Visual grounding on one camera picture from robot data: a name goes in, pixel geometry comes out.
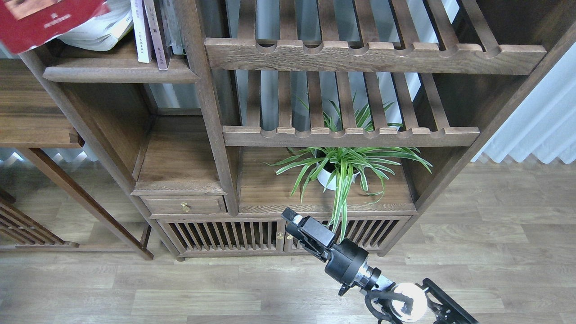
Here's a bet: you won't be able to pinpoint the white and lilac book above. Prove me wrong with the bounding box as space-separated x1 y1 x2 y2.
130 0 154 63

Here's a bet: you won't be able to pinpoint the dark wooden bookshelf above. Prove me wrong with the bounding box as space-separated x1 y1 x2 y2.
21 0 575 260

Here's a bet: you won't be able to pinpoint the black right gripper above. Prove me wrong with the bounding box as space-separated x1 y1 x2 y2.
282 207 369 286

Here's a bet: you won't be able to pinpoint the left slatted cabinet door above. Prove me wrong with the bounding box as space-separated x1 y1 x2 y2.
160 219 286 258

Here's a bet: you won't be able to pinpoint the small wooden drawer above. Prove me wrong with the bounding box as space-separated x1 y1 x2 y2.
141 195 227 215

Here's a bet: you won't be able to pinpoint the red book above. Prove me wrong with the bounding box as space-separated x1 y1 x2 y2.
0 0 110 54

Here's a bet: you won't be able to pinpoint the white curtain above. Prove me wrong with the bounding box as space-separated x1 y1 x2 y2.
472 45 576 164

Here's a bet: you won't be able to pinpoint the slatted cabinet door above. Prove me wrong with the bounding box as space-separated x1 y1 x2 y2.
160 219 286 258
284 216 411 254

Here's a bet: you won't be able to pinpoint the right slatted cabinet door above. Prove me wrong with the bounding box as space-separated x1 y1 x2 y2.
284 216 411 254

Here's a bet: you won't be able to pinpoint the upright white books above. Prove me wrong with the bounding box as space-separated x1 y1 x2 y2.
144 0 186 70

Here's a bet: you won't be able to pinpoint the white plant pot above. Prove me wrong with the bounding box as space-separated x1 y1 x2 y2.
316 162 360 191

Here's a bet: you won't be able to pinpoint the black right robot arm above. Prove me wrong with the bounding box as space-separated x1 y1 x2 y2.
282 208 477 324

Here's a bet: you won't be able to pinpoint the yellow-green book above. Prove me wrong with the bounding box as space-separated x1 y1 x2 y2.
58 0 133 51

